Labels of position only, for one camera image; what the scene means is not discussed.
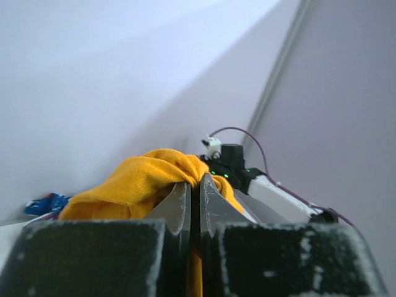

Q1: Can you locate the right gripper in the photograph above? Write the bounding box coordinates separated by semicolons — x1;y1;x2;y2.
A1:
199;144;247;189

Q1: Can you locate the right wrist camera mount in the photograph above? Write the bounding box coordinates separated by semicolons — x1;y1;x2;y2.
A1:
201;136;222;159

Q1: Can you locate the right aluminium frame post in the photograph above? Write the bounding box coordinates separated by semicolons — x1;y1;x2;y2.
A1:
247;1;314;135

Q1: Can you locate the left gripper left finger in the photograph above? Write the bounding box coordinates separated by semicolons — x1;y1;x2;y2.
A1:
1;183;191;296

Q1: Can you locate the yellow cloth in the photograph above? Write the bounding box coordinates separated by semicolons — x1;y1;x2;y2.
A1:
59;148;243;296

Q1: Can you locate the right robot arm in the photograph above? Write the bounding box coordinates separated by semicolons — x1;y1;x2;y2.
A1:
200;137;338;223

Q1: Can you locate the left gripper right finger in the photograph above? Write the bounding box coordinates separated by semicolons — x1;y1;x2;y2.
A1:
199;174;389;296

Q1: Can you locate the blue white patterned cloth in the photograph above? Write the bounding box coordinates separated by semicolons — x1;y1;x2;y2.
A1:
24;193;71;220

